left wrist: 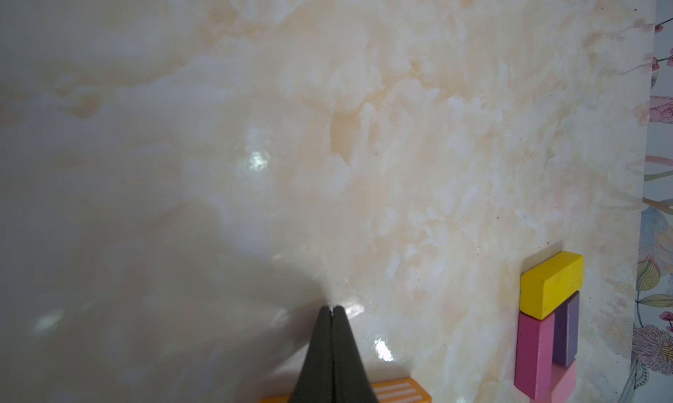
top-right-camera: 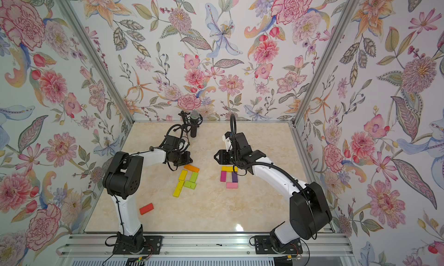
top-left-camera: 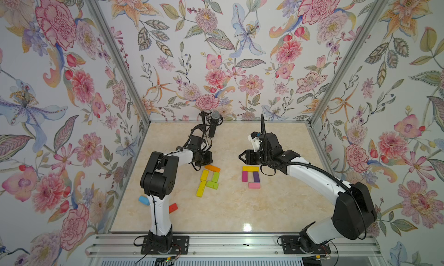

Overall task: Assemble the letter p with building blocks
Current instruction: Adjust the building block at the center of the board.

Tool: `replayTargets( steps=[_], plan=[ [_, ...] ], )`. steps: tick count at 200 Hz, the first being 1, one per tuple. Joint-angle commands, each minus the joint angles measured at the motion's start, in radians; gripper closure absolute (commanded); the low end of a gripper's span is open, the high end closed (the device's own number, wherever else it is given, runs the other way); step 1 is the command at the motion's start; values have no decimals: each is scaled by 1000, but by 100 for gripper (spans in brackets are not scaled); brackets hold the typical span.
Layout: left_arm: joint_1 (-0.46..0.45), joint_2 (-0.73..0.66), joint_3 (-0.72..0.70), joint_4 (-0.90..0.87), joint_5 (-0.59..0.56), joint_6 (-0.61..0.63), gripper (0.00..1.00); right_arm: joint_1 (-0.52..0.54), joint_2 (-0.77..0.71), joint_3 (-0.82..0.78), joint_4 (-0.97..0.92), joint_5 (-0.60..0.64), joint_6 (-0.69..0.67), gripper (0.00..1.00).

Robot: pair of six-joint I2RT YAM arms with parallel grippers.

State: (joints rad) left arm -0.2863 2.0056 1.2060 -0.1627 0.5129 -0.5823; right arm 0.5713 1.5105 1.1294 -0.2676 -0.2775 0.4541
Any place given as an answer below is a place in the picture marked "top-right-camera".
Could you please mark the red block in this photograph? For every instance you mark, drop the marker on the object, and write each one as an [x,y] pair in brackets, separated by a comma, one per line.
[146,209]

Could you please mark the small yellow block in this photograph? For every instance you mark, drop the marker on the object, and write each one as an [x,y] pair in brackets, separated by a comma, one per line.
[183,174]

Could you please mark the aluminium front rail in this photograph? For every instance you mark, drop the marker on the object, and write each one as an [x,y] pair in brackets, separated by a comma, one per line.
[238,244]

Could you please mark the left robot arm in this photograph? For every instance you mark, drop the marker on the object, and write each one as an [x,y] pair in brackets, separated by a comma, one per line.
[123,178]

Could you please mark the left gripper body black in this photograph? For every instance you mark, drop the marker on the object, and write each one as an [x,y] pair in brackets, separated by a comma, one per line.
[180,159]

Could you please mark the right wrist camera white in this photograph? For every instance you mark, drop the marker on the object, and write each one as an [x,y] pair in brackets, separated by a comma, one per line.
[227,141]

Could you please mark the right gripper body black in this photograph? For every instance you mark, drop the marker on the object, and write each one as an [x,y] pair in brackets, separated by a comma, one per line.
[230,158]

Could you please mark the lime green block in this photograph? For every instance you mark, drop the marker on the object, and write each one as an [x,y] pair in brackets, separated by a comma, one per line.
[189,184]
[194,177]

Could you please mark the pink block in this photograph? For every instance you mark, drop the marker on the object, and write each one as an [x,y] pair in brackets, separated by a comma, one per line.
[231,185]

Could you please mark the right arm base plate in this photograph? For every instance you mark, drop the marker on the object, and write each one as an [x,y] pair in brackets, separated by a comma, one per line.
[266,244]

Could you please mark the long yellow block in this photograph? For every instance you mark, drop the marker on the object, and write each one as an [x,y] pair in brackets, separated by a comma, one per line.
[229,169]
[178,188]

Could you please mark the magenta block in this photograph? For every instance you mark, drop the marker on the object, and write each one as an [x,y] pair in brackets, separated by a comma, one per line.
[223,176]

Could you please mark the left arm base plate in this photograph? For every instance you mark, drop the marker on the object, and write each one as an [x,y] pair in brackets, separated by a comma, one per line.
[140,246]

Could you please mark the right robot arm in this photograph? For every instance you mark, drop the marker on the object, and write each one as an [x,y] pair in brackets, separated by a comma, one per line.
[308,208]

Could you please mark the orange long block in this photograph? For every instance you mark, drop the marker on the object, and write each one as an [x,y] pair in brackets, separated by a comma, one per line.
[191,168]

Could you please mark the purple block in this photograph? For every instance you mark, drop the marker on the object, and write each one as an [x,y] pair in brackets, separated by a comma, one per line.
[234,177]

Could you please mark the black microphone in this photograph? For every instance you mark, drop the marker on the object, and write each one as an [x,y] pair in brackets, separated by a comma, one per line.
[195,121]

